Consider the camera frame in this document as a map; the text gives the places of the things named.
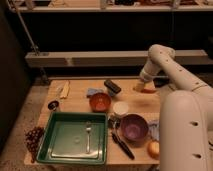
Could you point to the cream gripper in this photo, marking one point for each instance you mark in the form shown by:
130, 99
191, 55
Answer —
141, 85

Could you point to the black rectangular block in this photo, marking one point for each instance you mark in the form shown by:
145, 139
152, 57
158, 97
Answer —
112, 88

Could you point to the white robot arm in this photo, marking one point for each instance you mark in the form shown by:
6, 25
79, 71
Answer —
186, 115

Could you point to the white cup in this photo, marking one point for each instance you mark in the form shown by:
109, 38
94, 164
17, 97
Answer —
120, 108

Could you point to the wooden table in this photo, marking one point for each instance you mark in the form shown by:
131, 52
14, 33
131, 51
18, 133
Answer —
144, 104

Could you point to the blue crumpled cloth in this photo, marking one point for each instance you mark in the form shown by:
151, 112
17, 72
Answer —
154, 130

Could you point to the purple bowl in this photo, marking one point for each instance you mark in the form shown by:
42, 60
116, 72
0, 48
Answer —
134, 127

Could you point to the orange bowl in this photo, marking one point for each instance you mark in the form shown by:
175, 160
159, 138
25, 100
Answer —
100, 102

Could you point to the blue sponge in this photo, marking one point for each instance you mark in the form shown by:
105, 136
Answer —
92, 91

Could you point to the yellow round fruit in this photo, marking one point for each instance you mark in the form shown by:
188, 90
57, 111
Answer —
153, 149

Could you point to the silver fork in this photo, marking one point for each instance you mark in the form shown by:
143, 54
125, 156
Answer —
88, 130

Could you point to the white metal shelf rack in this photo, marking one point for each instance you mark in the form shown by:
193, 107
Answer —
99, 41

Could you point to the yellow banana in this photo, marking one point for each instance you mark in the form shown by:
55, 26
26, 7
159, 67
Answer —
65, 90

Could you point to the green plastic tray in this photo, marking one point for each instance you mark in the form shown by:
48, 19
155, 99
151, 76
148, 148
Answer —
65, 139

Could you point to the bunch of red grapes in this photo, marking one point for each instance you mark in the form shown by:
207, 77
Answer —
32, 139

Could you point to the black handled utensil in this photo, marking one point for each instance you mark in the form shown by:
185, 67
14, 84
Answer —
123, 146

